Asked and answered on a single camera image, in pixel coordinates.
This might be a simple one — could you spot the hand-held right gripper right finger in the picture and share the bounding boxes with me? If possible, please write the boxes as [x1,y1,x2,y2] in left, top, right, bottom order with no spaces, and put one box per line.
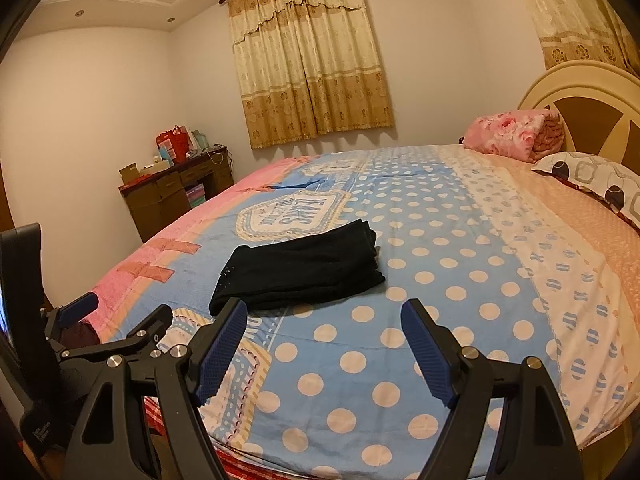
[400,298,586,480]

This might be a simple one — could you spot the red gift bag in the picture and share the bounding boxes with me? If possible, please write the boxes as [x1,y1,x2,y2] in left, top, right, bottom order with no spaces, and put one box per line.
[156,127,190,163]

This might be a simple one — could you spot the pink floral folded blanket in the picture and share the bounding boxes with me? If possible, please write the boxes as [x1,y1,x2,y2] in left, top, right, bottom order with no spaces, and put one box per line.
[462,109,563,163]

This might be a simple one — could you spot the circle patterned pillow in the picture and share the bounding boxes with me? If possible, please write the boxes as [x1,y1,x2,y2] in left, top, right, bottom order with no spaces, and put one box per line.
[531,151,640,233]

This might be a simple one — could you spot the brown wooden desk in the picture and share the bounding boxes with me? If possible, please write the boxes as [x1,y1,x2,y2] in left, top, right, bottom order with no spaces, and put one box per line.
[118,146,235,245]

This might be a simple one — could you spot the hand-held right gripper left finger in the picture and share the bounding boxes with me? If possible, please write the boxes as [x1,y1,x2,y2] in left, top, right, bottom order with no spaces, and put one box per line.
[62,297,249,480]

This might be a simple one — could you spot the dark maroon cloth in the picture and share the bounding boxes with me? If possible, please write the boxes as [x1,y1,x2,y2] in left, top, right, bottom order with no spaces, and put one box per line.
[62,321,101,348]

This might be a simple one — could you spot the blue patterned bed sheet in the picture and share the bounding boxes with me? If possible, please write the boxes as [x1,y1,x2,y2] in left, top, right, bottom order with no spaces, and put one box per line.
[87,144,640,480]

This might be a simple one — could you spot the cream and brown headboard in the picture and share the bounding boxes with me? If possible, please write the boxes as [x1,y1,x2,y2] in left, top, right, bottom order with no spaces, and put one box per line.
[517,59,640,171]

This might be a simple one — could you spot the beige patterned curtain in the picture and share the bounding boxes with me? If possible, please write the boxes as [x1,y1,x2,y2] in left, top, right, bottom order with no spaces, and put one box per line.
[507,0,636,72]
[227,0,396,150]

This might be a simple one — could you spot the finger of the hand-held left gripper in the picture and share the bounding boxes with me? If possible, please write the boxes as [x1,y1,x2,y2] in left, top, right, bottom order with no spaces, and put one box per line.
[59,304,174,367]
[42,292,100,333]

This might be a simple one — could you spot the black pants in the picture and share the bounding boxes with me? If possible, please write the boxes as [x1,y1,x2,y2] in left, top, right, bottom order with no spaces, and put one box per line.
[208,220,387,317]

